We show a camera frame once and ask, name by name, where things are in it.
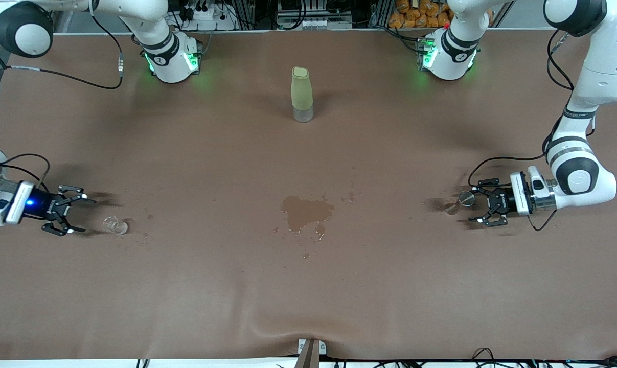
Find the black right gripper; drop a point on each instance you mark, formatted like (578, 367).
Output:
(42, 204)

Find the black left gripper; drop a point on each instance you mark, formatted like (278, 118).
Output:
(504, 200)

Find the steel double jigger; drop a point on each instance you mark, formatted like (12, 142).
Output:
(464, 198)

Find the clear glass beaker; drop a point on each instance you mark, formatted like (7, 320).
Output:
(115, 225)

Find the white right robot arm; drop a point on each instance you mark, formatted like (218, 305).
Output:
(170, 61)

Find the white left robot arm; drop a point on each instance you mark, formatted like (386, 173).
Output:
(604, 66)

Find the brown table mat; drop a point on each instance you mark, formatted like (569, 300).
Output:
(185, 286)

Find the spilled liquid puddle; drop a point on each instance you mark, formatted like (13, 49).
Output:
(305, 212)

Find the orange snack bag pile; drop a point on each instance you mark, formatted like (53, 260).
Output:
(420, 13)

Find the green bottle with clear base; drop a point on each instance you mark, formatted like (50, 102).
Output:
(302, 92)

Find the brown support strut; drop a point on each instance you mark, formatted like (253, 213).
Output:
(308, 358)

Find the white power strip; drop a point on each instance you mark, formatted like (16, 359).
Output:
(211, 14)

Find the grey equipment box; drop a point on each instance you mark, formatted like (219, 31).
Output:
(313, 13)

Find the grey metal table bracket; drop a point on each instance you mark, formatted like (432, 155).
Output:
(322, 348)

